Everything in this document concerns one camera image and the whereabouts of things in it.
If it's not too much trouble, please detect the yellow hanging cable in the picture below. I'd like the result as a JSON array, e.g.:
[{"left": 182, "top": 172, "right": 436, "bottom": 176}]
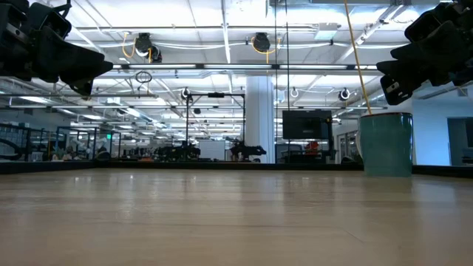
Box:
[{"left": 343, "top": 0, "right": 373, "bottom": 115}]

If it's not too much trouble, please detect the black background robot station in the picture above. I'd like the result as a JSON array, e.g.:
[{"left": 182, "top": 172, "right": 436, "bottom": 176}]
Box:
[{"left": 183, "top": 91, "right": 247, "bottom": 163}]

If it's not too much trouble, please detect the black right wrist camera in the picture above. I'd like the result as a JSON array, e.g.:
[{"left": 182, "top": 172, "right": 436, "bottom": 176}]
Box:
[{"left": 404, "top": 2, "right": 450, "bottom": 42}]

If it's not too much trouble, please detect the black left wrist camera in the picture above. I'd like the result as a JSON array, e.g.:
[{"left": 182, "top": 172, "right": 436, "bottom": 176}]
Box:
[{"left": 27, "top": 1, "right": 73, "bottom": 38}]

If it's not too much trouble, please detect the teal ceramic mug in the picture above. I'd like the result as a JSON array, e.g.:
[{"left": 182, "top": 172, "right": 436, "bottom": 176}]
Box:
[{"left": 356, "top": 112, "right": 415, "bottom": 177}]

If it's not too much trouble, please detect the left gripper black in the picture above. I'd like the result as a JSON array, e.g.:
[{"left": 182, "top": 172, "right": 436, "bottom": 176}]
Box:
[{"left": 0, "top": 0, "right": 115, "bottom": 97}]

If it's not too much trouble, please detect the white building column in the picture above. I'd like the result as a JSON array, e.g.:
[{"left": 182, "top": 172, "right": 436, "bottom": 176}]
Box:
[{"left": 245, "top": 75, "right": 276, "bottom": 164}]

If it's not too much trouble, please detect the black storage shelving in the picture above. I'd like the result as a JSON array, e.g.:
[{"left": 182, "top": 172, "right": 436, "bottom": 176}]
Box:
[{"left": 0, "top": 123, "right": 70, "bottom": 163}]

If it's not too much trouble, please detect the black monitor screen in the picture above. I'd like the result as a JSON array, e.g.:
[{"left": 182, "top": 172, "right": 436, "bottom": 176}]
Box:
[{"left": 282, "top": 109, "right": 334, "bottom": 140}]

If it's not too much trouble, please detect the black aluminium table frame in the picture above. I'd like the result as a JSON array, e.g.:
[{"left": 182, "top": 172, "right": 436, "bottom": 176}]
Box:
[{"left": 0, "top": 159, "right": 473, "bottom": 180}]

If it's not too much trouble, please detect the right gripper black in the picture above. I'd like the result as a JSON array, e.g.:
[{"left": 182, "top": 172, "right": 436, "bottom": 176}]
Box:
[{"left": 375, "top": 0, "right": 473, "bottom": 106}]

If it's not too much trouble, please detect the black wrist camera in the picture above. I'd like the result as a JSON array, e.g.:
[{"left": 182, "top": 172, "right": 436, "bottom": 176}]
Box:
[
  {"left": 404, "top": 2, "right": 450, "bottom": 42},
  {"left": 27, "top": 1, "right": 73, "bottom": 38}
]

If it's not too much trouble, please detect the white board panel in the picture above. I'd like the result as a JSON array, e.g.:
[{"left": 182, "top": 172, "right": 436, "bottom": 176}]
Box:
[{"left": 198, "top": 139, "right": 227, "bottom": 162}]

